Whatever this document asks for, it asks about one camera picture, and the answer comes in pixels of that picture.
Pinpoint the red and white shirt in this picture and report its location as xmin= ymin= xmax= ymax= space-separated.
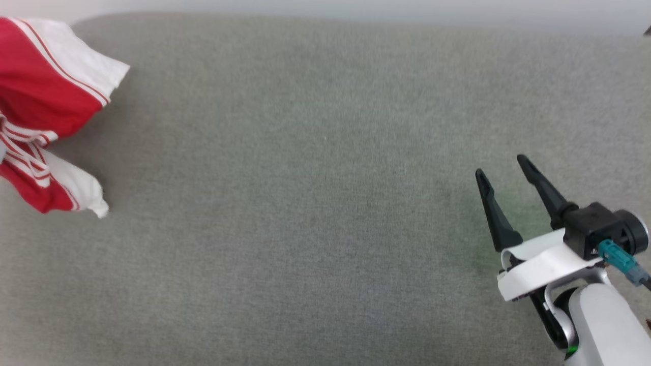
xmin=0 ymin=16 xmax=131 ymax=219

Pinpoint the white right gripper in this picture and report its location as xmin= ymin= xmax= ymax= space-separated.
xmin=476 ymin=155 xmax=609 ymax=349

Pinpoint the grey-green fabric sofa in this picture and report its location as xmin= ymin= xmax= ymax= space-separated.
xmin=0 ymin=13 xmax=651 ymax=366

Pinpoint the teal right camera cable connector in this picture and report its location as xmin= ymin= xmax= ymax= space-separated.
xmin=598 ymin=240 xmax=651 ymax=291

